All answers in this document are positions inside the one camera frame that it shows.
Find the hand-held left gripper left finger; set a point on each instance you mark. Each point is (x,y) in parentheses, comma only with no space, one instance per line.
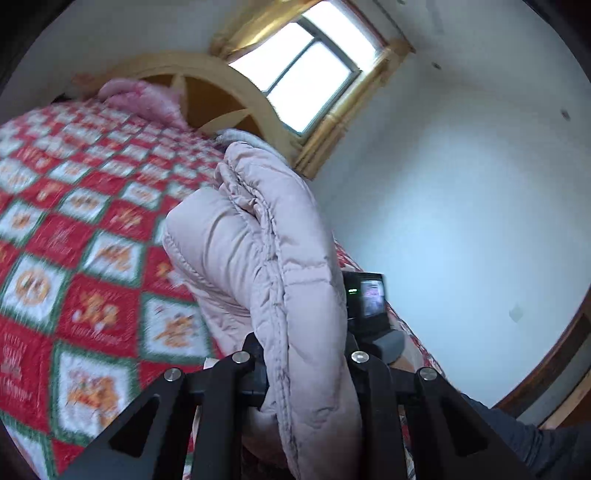
(251,369)

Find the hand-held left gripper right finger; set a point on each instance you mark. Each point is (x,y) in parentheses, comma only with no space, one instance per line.
(364,374)

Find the pale quilted puffer jacket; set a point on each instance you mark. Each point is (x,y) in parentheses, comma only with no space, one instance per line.
(277,277)

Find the person's right forearm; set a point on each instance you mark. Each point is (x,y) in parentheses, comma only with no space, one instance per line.
(531,438)

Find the wooden baseboard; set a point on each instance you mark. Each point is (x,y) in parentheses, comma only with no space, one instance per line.
(554,369)

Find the red printed checkered blanket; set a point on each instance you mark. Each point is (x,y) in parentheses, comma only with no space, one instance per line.
(92,230)

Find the grey striped cloth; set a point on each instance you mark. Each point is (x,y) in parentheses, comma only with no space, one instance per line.
(240,137)

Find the window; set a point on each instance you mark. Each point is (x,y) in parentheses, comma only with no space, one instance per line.
(309,69)

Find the arched wooden headboard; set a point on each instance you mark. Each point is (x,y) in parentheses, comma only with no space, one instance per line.
(231,92)

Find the pink fluffy pillow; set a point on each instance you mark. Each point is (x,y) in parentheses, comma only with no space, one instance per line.
(138,99)

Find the golden curtain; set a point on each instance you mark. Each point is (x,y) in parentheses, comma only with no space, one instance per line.
(249,27)

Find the golden window frame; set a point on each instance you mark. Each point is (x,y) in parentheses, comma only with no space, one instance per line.
(351,110)

